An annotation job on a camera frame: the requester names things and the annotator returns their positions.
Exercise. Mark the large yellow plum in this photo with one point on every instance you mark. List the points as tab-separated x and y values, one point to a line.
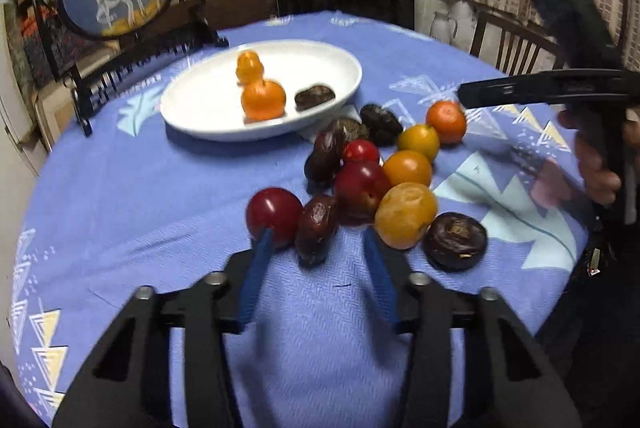
406	214

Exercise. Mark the small orange kumquat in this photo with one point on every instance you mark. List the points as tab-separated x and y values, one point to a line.
249	66

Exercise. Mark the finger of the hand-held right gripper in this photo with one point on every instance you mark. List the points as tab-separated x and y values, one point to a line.
510	91

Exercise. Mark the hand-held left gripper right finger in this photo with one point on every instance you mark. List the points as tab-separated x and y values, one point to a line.
382	288

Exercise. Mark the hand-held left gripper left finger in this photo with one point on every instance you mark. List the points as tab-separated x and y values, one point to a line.
255	278

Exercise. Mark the leaning wooden frame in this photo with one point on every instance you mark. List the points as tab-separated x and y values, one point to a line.
52	118

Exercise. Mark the wooden chair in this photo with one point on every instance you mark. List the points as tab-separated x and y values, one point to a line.
505	48

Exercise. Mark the white oval plate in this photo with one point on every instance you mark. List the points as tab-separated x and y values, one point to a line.
210	101

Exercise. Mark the blue printed tablecloth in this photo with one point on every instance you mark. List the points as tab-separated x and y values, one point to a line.
150	208

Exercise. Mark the dark round water chestnut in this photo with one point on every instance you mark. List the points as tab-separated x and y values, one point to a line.
455	240
314	97

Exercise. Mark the brown cardboard box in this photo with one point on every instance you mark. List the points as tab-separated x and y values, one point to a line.
240	3

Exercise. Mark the orange tangerine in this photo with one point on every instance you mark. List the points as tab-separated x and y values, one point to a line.
263	99
446	122

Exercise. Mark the dark red plum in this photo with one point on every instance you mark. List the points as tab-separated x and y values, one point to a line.
361	188

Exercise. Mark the small red cherry tomato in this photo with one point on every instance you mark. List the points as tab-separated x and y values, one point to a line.
361	151

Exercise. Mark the orange yellow plum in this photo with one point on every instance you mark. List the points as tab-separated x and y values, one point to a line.
407	168

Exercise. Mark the person's right hand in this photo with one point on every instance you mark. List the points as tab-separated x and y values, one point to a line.
595	178

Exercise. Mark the white jug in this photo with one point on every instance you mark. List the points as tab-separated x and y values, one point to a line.
442	26

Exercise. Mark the bright red plum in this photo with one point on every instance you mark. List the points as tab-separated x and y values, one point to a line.
274	214

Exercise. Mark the dark brown date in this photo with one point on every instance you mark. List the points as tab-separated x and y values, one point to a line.
324	156
315	228
381	123
348	127

